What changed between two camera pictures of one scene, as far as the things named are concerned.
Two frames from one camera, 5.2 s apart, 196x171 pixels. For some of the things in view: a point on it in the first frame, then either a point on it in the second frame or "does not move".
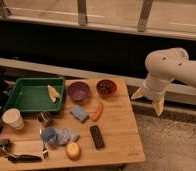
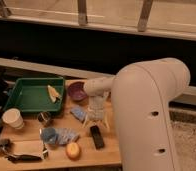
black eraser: (97, 137) does not move
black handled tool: (22, 158) does not move
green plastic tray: (31, 95) does not move
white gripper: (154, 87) to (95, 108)
